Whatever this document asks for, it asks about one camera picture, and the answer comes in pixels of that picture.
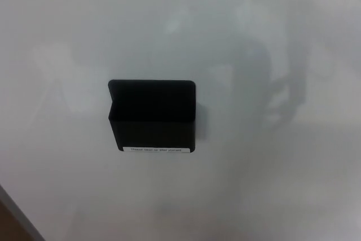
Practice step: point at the black magnetic marker holder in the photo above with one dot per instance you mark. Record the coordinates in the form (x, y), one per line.
(152, 133)

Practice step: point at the white whiteboard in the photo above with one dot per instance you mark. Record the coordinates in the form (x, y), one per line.
(253, 181)

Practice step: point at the grey whiteboard frame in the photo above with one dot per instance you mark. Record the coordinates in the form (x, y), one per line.
(19, 215)

